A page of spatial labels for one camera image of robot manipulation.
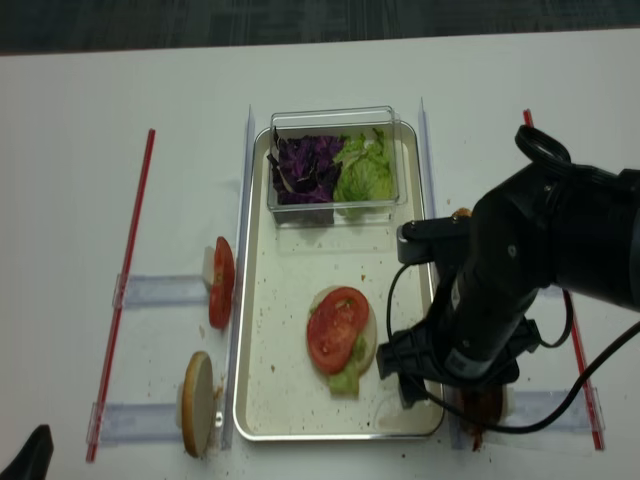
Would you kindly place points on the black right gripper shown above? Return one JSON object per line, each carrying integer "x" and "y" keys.
{"x": 418, "y": 353}

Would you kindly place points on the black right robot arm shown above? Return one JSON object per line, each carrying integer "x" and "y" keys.
{"x": 530, "y": 232}

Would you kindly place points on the lettuce piece on tray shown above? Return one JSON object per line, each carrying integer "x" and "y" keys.
{"x": 346, "y": 382}

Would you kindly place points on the stack of meat slices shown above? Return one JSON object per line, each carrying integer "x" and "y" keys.
{"x": 485, "y": 405}

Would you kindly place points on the white block behind meat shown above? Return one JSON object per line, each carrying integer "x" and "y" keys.
{"x": 508, "y": 401}

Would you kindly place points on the tomato slice on tray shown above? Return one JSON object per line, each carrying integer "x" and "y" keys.
{"x": 335, "y": 330}

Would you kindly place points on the upright tomato slice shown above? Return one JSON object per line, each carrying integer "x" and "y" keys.
{"x": 220, "y": 300}

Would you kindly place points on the green lettuce in container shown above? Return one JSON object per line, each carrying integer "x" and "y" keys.
{"x": 366, "y": 170}

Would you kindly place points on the white block behind tomato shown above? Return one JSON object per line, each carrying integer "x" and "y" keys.
{"x": 208, "y": 269}

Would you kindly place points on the bottom bun slice on tray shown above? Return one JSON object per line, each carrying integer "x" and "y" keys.
{"x": 371, "y": 325}

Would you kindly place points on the right red tape strip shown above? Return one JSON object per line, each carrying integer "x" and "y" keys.
{"x": 591, "y": 405}

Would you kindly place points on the red tape strip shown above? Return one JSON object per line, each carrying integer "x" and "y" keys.
{"x": 591, "y": 405}
{"x": 96, "y": 416}

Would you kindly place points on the sesame bun top front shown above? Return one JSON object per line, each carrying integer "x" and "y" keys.
{"x": 462, "y": 212}

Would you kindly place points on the left long clear divider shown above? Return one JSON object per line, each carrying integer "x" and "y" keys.
{"x": 240, "y": 260}

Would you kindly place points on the upright bun slice left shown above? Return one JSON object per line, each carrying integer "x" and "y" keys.
{"x": 197, "y": 404}

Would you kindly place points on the clear plastic container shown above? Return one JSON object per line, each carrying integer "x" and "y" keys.
{"x": 339, "y": 122}

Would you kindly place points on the purple cabbage leaves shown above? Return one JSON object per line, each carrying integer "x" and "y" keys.
{"x": 304, "y": 171}

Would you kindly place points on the left red tape strip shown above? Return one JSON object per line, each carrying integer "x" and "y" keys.
{"x": 96, "y": 416}

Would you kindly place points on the clear rail lower right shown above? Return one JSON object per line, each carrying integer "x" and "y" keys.
{"x": 569, "y": 434}

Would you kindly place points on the clear rail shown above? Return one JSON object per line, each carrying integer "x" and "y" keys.
{"x": 142, "y": 291}
{"x": 120, "y": 423}
{"x": 569, "y": 434}

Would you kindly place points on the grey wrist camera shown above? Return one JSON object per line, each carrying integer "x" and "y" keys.
{"x": 442, "y": 240}

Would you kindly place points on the clear rail upper left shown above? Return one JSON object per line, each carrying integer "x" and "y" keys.
{"x": 142, "y": 291}

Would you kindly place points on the clear rail lower left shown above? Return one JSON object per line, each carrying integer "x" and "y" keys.
{"x": 120, "y": 423}

